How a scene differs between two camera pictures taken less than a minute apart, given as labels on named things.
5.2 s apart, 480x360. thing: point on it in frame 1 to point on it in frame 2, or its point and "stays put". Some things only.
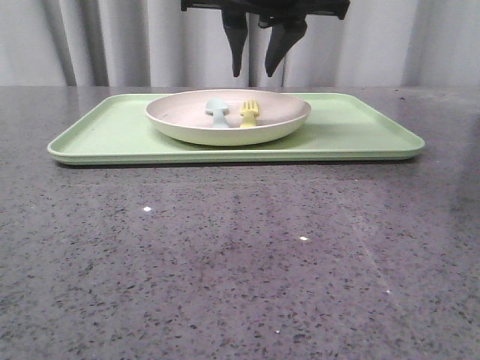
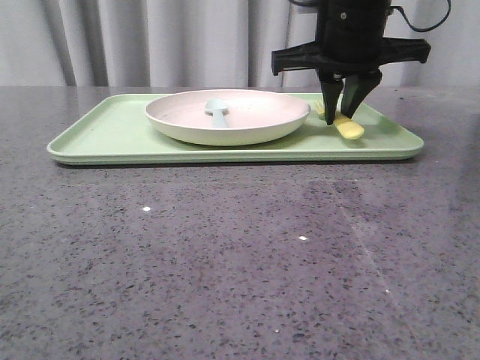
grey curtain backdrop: x=154 y=43 stays put
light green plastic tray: x=115 y=129 stays put
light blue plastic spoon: x=217 y=108 stays put
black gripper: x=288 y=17 to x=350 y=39
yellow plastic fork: x=249 y=114 to x=347 y=127
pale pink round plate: x=182 y=117 stays put
